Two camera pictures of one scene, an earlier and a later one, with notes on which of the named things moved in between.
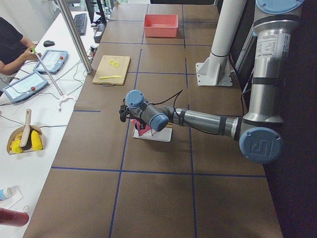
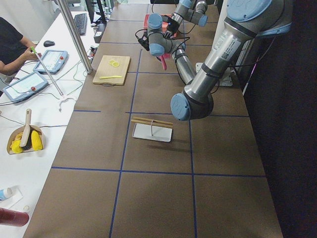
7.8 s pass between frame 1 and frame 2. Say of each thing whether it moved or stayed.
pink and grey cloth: moved
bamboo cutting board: stayed
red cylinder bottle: stayed
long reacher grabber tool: stayed
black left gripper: moved
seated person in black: stayed
